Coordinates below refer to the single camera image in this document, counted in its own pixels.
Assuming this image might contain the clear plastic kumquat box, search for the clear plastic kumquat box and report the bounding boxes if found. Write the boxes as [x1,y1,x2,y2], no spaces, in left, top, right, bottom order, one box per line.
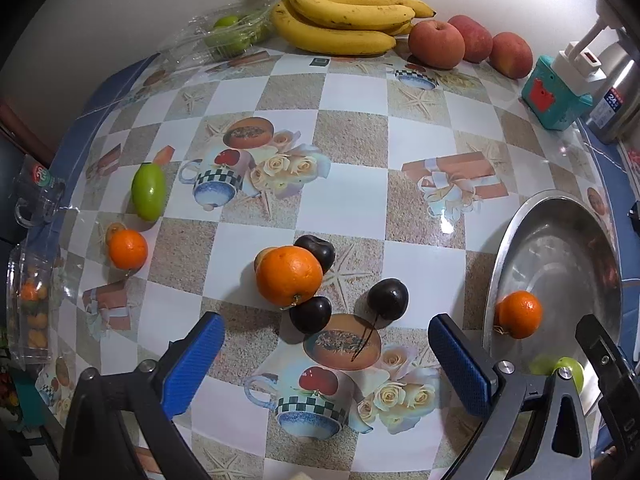
[5,245,63,366]

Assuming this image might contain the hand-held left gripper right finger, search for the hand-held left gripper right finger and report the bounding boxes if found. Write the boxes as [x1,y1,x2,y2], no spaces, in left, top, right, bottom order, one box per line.
[428,313,596,480]

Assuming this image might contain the checkered printed tablecloth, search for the checkered printed tablecloth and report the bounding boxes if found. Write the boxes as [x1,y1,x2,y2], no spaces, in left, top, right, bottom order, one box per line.
[30,42,640,480]

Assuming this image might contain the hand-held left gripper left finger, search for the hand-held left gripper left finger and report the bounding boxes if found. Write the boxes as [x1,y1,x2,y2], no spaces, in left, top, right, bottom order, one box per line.
[59,311,226,480]

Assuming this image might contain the large orange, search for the large orange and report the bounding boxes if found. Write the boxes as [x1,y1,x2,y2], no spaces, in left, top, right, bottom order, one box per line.
[255,245,324,308]

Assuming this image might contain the clear plastic clamshell box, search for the clear plastic clamshell box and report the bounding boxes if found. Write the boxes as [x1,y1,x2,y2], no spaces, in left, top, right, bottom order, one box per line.
[159,0,281,66]

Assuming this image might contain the clear glass mug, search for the clear glass mug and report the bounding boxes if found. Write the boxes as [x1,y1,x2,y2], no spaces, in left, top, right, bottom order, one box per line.
[14,157,68,226]

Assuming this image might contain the dark purple plum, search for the dark purple plum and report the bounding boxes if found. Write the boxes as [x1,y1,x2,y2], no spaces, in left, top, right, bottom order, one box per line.
[289,296,333,334]
[351,278,410,362]
[293,234,336,276]

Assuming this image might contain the yellow banana bunch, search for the yellow banana bunch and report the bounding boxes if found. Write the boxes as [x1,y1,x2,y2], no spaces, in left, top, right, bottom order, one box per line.
[270,0,437,56]

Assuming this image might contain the teal box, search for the teal box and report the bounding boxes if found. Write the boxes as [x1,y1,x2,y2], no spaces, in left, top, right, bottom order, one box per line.
[521,55,593,131]

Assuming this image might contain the stainless steel bowl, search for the stainless steel bowl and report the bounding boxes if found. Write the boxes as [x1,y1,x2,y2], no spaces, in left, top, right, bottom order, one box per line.
[481,189,626,416]

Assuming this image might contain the red apple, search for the red apple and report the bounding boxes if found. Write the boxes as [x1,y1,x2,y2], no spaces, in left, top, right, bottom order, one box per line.
[447,15,494,63]
[408,20,466,70]
[488,32,534,80]

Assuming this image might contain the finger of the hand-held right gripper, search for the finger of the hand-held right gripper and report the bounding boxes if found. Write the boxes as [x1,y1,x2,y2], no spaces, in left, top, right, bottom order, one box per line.
[575,314,640,480]

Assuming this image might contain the small tangerine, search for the small tangerine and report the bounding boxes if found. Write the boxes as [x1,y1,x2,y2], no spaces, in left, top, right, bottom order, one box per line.
[107,229,149,271]
[495,290,544,340]

